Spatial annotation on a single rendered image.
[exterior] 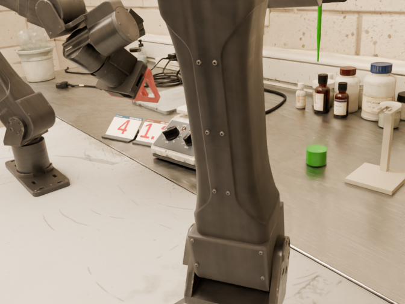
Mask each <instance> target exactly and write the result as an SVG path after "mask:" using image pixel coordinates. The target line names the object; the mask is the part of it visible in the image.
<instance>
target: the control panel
mask: <svg viewBox="0 0 405 304"><path fill-rule="evenodd" d="M172 126H176V127H177V128H178V130H179V135H178V136H177V137H176V138H175V139H173V140H171V141H169V140H167V139H166V138H165V136H164V135H163V133H161V134H160V136H159V137H158V138H157V139H156V141H155V142H154V143H153V145H154V146H156V147H160V148H164V149H167V150H171V151H175V152H178V153H181V154H185V155H188V156H192V157H193V156H194V153H193V146H192V145H191V146H188V145H186V144H185V142H184V140H183V138H184V137H185V135H187V134H188V132H189V130H190V127H189V124H188V123H185V122H180V121H174V120H171V122H170V123H169V124H168V125H167V127H166V128H169V127H172ZM183 127H185V129H184V130H182V128H183ZM166 128H165V129H166Z"/></svg>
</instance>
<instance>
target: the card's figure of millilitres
mask: <svg viewBox="0 0 405 304"><path fill-rule="evenodd" d="M166 126H167V125H164V124H157V123H152V122H145V124H144V126H143V128H142V130H141V132H140V134H139V136H138V138H142V139H148V140H152V141H154V140H156V139H157V137H158V136H159V134H160V133H161V132H162V130H163V129H164V128H165V127H166Z"/></svg>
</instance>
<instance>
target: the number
mask: <svg viewBox="0 0 405 304"><path fill-rule="evenodd" d="M140 122H141V121H137V120H133V119H125V118H118V117H115V118H114V120H113V122H112V124H111V126H110V128H109V130H108V132H109V133H116V134H119V135H126V136H132V137H133V136H134V134H135V132H136V130H137V128H138V126H139V124H140Z"/></svg>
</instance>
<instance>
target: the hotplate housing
mask: <svg viewBox="0 0 405 304"><path fill-rule="evenodd" d="M171 120H174V121H180V122H185V123H188V124H189V119H188V115H185V114H180V115H177V116H175V117H174V118H172V119H171ZM171 120H170V122H171ZM168 124H169V123H168ZM166 127H167V126H166ZM164 129H165V128H164ZM159 135H160V134H159ZM158 137H159V136H158ZM158 137H157V138H158ZM155 141H156V140H155ZM153 143H154V142H153ZM153 143H152V145H151V152H152V153H153V154H152V156H154V157H158V158H160V159H163V160H167V161H170V162H173V163H177V164H179V165H183V166H186V167H189V168H193V169H196V166H195V158H194V156H193V157H192V156H188V155H185V154H181V153H178V152H175V151H171V150H167V149H164V148H160V147H156V146H154V145H153Z"/></svg>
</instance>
